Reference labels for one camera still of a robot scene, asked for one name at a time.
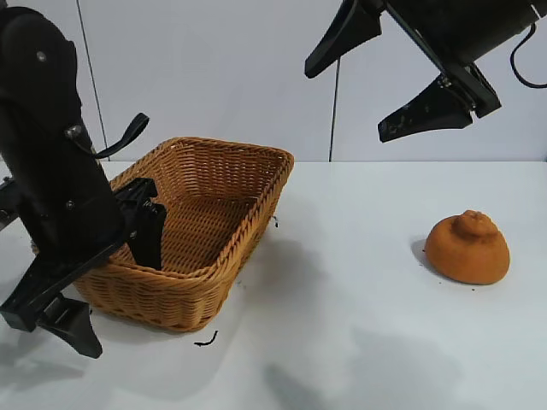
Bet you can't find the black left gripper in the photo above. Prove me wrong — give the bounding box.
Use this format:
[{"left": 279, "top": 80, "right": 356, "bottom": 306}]
[{"left": 0, "top": 123, "right": 168, "bottom": 360}]

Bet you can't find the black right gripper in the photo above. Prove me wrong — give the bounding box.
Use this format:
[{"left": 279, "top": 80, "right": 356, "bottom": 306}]
[{"left": 304, "top": 0, "right": 547, "bottom": 144}]

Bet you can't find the brown woven wicker basket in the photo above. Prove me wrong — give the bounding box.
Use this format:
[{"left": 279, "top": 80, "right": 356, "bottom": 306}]
[{"left": 31, "top": 136, "right": 296, "bottom": 334}]

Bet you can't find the orange bread bun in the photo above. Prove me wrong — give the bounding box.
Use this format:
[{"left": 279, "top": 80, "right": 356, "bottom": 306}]
[{"left": 424, "top": 208, "right": 512, "bottom": 285}]

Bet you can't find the small black twig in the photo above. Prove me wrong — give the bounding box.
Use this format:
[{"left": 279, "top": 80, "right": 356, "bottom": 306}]
[{"left": 194, "top": 329, "right": 220, "bottom": 348}]

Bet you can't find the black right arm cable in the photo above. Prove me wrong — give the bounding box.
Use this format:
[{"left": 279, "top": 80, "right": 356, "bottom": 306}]
[{"left": 508, "top": 23, "right": 547, "bottom": 91}]

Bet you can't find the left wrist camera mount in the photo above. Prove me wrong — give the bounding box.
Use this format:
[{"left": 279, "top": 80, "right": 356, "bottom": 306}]
[{"left": 0, "top": 174, "right": 22, "bottom": 234}]

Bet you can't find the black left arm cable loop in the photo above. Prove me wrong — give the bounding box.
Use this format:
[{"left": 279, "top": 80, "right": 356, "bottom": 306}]
[{"left": 91, "top": 113, "right": 150, "bottom": 160}]

